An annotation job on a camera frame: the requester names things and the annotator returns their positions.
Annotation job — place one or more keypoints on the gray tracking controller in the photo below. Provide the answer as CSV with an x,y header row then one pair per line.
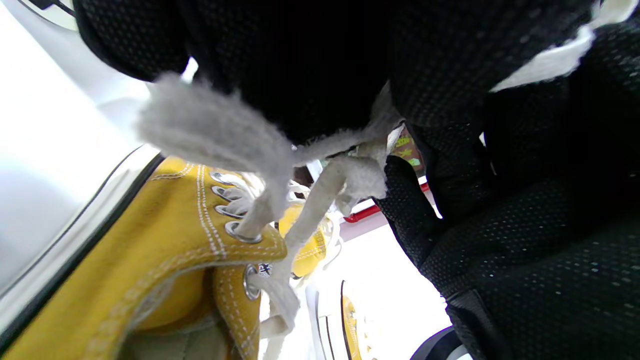
x,y
50,17
440,347

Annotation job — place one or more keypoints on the person's right hand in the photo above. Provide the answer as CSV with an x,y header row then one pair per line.
x,y
550,225

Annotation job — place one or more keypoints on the person's left hand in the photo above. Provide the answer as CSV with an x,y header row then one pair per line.
x,y
300,60

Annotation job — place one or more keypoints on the yellow shoe with white laces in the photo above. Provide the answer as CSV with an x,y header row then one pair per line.
x,y
350,325
305,250
150,240

